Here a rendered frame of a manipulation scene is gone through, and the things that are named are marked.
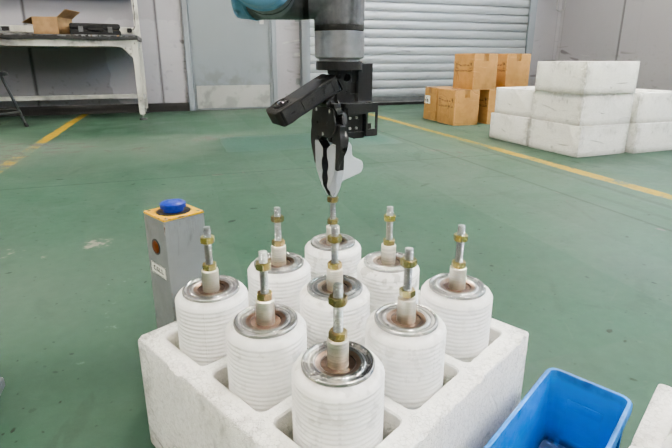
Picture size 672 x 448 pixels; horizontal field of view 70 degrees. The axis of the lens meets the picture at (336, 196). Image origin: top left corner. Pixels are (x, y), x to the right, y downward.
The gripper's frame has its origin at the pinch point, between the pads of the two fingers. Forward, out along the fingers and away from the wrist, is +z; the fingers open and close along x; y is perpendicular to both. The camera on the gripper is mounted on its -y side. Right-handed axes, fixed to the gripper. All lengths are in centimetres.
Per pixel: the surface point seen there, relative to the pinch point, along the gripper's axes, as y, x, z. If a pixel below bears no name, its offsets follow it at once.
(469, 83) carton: 279, 233, 0
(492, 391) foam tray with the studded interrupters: 6.1, -31.1, 20.5
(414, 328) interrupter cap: -5.2, -28.3, 9.2
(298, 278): -9.5, -7.7, 10.4
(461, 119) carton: 270, 230, 30
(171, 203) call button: -22.5, 10.7, 1.8
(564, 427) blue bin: 20.2, -33.3, 31.0
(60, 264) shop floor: -39, 80, 35
